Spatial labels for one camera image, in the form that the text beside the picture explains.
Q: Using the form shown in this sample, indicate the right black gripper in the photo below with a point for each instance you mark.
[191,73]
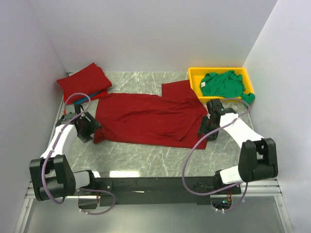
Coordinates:
[207,129]

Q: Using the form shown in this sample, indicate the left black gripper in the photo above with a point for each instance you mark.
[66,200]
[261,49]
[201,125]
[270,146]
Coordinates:
[88,127]

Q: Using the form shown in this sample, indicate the dark red t-shirt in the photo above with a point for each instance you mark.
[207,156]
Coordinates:
[172,119]

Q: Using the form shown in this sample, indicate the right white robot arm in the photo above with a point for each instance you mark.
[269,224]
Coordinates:
[257,159]

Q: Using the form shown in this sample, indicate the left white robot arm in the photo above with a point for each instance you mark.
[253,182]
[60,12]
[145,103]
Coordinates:
[52,171]

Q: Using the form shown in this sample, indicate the folded blue t-shirt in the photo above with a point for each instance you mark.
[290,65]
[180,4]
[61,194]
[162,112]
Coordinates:
[91,96]

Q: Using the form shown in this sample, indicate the folded red t-shirt bottom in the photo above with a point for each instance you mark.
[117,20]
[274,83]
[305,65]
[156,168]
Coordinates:
[71,100]

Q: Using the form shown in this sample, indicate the folded red t-shirt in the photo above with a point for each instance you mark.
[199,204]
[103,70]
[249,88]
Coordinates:
[89,80]
[71,100]

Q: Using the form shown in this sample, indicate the folded red t-shirt top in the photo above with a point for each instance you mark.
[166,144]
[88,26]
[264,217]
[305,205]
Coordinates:
[89,80]

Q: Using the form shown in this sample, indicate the green t-shirt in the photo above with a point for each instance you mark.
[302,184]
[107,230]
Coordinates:
[226,85]

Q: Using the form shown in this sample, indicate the yellow plastic bin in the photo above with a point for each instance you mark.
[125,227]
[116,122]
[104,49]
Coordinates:
[196,74]

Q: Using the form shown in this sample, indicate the black base beam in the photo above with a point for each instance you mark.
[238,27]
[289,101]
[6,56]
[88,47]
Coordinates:
[130,191]

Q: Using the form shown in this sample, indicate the aluminium rail frame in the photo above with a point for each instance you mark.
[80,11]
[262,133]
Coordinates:
[262,211]

